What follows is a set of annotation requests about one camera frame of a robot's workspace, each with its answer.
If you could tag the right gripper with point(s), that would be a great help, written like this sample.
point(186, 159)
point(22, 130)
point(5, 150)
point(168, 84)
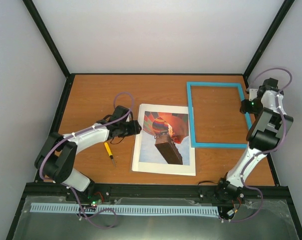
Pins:
point(244, 108)

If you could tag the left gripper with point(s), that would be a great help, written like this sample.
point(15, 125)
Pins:
point(134, 129)

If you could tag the yellow handled screwdriver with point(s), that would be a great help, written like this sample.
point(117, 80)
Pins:
point(109, 153)

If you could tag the white mat board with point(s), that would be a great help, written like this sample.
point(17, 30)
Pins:
point(188, 168)

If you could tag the blue picture frame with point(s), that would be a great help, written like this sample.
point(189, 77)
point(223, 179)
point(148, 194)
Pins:
point(214, 120)

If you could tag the hot air balloon photo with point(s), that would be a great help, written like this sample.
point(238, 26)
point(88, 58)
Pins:
point(164, 138)

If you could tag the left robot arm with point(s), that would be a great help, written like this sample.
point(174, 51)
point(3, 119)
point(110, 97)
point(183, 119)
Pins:
point(57, 156)

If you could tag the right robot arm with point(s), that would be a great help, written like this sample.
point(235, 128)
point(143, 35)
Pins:
point(265, 135)

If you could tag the small lit circuit board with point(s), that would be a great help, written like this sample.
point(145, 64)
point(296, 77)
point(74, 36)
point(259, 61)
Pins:
point(93, 201)

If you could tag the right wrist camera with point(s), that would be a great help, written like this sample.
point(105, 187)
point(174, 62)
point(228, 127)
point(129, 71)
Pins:
point(252, 94)

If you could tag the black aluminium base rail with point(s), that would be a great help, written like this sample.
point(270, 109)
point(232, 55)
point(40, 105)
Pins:
point(198, 193)

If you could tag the blue slotted cable duct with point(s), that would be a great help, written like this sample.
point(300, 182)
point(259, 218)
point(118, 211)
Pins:
point(126, 210)

